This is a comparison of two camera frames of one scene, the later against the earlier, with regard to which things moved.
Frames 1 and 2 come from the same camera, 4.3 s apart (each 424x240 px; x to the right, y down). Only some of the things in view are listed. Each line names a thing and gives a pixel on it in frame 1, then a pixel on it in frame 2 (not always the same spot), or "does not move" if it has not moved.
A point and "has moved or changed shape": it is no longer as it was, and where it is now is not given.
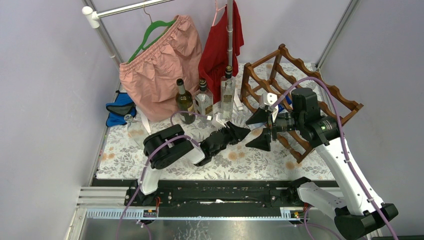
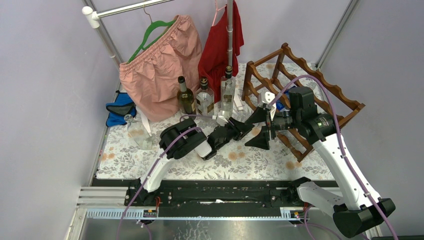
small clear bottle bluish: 282,153 has moved or changed shape
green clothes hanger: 150,27 does not move
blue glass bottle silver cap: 281,108 does not move
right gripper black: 263,141 does not move
